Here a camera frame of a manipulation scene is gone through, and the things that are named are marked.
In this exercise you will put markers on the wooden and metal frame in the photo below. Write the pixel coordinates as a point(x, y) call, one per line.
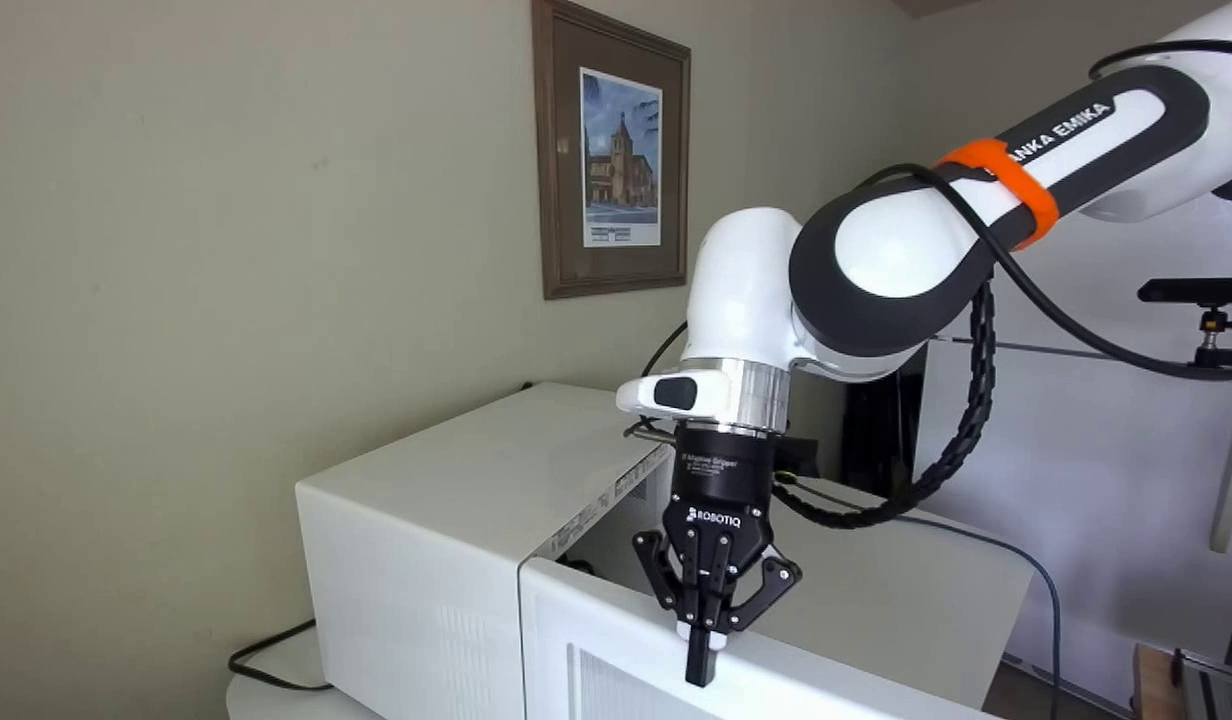
point(1176, 680)

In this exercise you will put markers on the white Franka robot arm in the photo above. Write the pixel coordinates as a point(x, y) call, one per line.
point(897, 252)

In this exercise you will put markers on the white microwave body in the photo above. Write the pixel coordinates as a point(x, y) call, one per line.
point(481, 466)

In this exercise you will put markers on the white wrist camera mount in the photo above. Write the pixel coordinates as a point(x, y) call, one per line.
point(657, 395)

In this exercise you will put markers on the brown framed church picture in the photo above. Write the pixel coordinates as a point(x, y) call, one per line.
point(616, 153)

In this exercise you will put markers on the black camera on stand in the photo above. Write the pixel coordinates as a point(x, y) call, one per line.
point(1210, 294)

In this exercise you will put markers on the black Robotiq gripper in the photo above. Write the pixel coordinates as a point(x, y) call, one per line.
point(722, 481)

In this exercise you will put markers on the white board panel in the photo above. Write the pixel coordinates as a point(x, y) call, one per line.
point(1111, 493)

